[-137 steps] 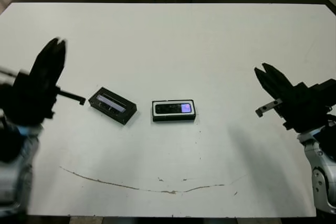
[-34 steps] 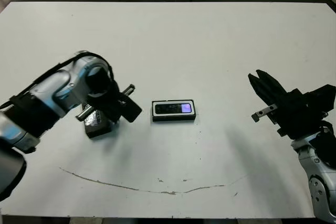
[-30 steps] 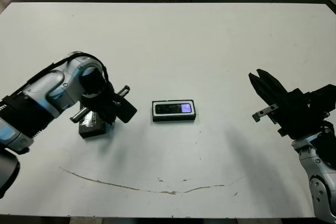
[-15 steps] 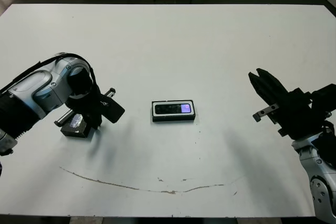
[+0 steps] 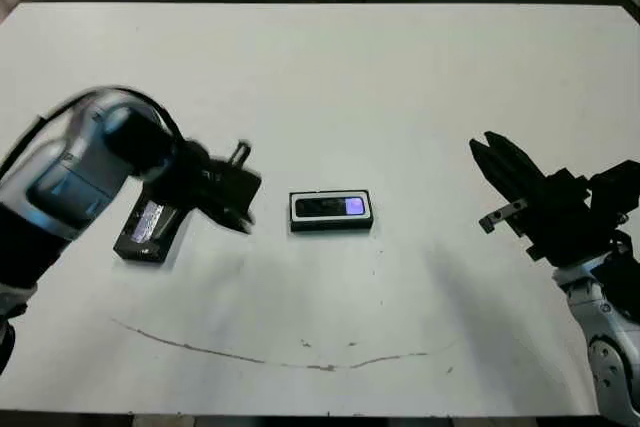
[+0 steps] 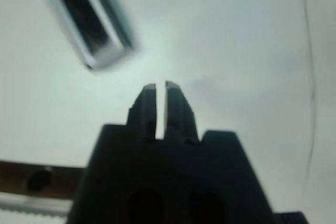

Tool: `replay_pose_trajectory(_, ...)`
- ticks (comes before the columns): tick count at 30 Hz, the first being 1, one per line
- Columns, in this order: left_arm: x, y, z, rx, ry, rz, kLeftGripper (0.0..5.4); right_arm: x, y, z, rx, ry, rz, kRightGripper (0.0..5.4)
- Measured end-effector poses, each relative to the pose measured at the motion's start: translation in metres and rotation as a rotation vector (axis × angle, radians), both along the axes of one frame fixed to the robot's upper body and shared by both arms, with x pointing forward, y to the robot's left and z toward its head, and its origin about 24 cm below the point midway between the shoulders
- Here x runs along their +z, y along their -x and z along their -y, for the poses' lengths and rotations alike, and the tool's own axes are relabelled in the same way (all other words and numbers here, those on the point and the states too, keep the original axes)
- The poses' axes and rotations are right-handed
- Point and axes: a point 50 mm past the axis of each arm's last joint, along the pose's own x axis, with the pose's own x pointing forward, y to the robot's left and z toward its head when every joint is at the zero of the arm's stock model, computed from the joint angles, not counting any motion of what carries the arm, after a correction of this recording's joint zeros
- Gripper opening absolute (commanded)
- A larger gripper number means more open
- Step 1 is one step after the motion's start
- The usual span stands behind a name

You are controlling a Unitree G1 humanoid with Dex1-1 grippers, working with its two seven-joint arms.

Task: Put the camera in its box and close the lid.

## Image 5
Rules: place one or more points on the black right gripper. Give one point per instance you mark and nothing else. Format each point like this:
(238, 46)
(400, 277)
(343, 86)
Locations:
(565, 217)

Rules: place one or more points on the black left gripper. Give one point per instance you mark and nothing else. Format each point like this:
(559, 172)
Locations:
(200, 177)

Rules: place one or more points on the slim black camera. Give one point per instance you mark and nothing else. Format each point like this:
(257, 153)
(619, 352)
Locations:
(325, 207)

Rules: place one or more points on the black box lid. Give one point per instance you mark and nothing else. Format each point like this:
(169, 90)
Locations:
(145, 242)

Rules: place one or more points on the black box with white insert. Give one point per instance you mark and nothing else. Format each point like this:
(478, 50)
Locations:
(330, 225)

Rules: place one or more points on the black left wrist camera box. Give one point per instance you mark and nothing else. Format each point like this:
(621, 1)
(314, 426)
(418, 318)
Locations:
(242, 187)

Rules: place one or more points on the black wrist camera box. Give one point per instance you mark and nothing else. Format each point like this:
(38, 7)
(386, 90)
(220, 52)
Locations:
(615, 187)
(242, 187)

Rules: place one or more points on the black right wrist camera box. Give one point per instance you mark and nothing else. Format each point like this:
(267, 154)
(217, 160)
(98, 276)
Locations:
(615, 187)

